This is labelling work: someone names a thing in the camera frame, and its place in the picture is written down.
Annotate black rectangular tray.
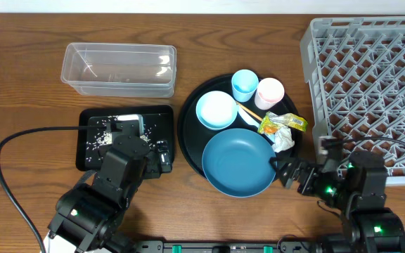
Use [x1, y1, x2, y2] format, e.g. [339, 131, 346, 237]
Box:
[75, 105, 175, 171]

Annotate light blue cup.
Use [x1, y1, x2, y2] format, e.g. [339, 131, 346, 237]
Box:
[231, 70, 259, 102]

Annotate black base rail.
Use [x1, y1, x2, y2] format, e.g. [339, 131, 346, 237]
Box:
[134, 237, 324, 253]

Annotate yellow snack wrapper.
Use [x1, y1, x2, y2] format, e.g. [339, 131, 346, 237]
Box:
[257, 112, 308, 134]

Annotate dark blue plate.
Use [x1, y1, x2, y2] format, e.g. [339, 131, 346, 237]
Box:
[202, 129, 276, 198]

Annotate clear plastic bin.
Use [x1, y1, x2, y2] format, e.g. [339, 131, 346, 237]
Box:
[60, 42, 177, 98]

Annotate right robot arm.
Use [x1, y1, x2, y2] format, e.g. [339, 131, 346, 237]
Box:
[269, 148, 405, 252]

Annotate rice grains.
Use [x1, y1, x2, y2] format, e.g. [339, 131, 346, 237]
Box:
[84, 115, 158, 164]

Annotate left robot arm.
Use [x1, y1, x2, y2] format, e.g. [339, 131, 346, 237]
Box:
[48, 135, 172, 252]

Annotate light blue bowl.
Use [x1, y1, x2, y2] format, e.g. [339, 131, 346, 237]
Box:
[195, 91, 238, 131]

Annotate white plastic spoon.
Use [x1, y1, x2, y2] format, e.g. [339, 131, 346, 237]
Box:
[238, 105, 274, 143]

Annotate wooden chopstick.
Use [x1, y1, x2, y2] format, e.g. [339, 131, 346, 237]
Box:
[236, 101, 263, 122]

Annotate pink cup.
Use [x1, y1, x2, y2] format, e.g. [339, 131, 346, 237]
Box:
[255, 78, 285, 110]

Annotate crumpled white napkin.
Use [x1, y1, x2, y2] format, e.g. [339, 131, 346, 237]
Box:
[272, 125, 295, 153]

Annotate grey dishwasher rack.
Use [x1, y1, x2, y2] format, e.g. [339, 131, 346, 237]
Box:
[300, 16, 405, 186]

